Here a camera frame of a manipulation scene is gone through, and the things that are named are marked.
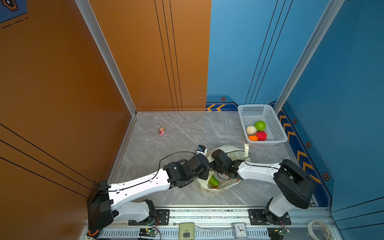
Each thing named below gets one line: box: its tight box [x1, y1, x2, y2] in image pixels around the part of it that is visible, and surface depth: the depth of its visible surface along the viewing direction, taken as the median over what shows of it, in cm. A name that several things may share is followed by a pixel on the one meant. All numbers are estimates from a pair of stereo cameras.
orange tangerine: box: [248, 135, 259, 141], surface depth 98 cm
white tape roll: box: [307, 220, 333, 240], surface depth 70 cm
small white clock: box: [233, 222, 249, 239], surface depth 70 cm
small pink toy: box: [158, 126, 165, 136], surface depth 107 cm
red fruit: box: [256, 131, 268, 141], surface depth 101 cm
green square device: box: [179, 222, 195, 240], surface depth 70 cm
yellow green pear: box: [208, 175, 220, 187], surface depth 83 cm
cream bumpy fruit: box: [246, 125, 258, 136], surface depth 104 cm
